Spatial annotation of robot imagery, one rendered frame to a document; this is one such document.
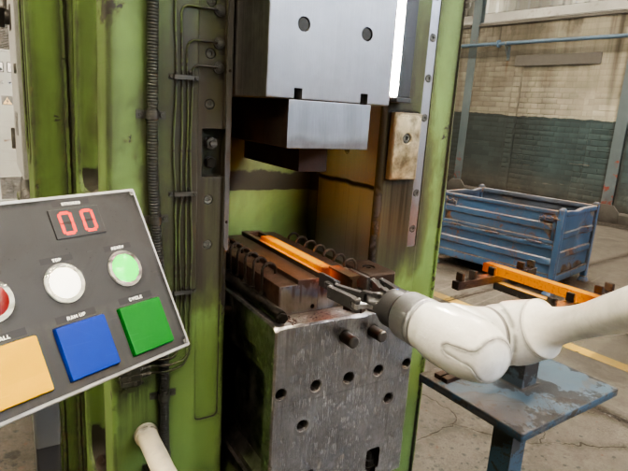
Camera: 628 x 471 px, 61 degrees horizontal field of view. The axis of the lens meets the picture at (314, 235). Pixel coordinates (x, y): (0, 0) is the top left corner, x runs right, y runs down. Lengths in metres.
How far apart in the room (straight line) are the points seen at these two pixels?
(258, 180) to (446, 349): 0.90
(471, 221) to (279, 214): 3.50
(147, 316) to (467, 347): 0.49
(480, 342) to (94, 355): 0.55
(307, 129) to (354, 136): 0.12
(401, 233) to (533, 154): 8.11
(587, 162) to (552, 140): 0.66
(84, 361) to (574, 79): 8.88
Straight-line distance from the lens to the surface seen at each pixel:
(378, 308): 1.00
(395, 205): 1.44
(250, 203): 1.59
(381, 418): 1.37
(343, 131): 1.14
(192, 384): 1.30
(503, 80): 9.92
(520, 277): 1.39
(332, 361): 1.20
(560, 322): 0.94
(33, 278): 0.81
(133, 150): 1.11
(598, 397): 1.50
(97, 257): 0.86
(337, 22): 1.13
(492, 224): 4.90
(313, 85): 1.10
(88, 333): 0.82
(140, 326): 0.86
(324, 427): 1.28
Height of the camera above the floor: 1.35
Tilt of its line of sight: 13 degrees down
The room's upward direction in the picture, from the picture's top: 4 degrees clockwise
